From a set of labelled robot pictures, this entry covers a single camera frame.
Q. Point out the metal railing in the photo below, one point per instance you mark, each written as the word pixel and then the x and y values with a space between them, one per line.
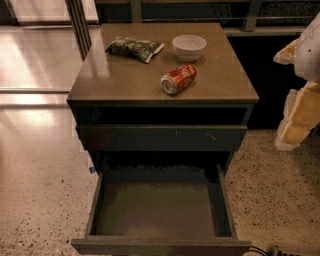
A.
pixel 243 14

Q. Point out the blue tape piece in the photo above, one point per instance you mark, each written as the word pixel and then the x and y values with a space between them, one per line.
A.
pixel 92 170

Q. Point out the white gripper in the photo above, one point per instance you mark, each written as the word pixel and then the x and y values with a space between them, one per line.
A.
pixel 309 55

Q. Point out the red coke can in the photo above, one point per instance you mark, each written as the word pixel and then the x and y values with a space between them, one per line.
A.
pixel 178 79

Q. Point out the white ceramic bowl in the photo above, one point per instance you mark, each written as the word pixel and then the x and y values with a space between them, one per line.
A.
pixel 188 48

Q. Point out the green chip bag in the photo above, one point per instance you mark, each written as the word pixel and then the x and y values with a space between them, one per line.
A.
pixel 142 50

